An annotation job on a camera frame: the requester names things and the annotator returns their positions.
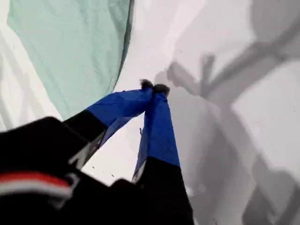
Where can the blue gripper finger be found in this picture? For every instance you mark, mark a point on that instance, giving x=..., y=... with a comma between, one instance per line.
x=159, y=131
x=122, y=105

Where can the pale green T-shirt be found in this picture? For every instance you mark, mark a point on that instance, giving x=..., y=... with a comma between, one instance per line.
x=70, y=47

